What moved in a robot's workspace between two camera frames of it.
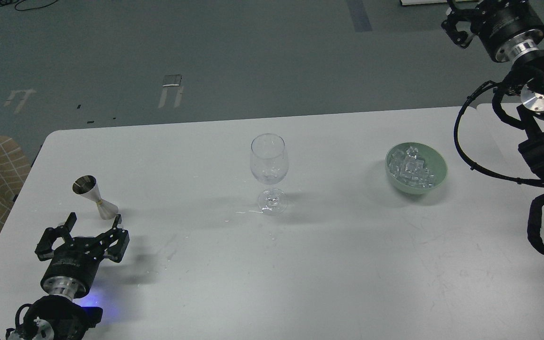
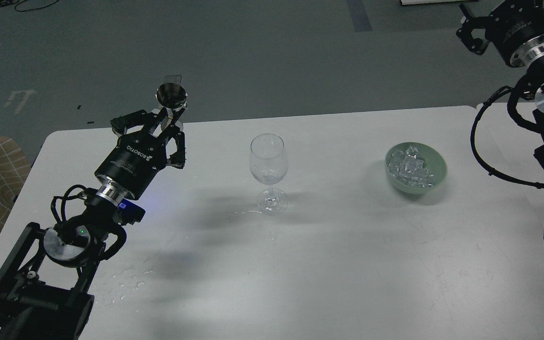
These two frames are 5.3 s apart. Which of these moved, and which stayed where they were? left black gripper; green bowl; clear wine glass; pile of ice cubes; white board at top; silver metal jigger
Moved: silver metal jigger; left black gripper
Stayed: clear wine glass; pile of ice cubes; white board at top; green bowl
